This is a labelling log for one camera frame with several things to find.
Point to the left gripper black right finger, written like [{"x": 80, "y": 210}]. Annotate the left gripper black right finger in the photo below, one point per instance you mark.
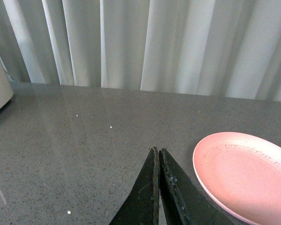
[{"x": 183, "y": 203}]

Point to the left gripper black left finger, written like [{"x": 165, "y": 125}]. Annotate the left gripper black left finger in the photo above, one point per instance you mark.
[{"x": 141, "y": 207}]

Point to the pink plate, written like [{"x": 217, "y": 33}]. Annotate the pink plate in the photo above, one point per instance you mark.
[{"x": 242, "y": 174}]

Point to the white pleated curtain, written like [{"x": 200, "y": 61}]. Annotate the white pleated curtain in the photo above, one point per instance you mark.
[{"x": 227, "y": 48}]

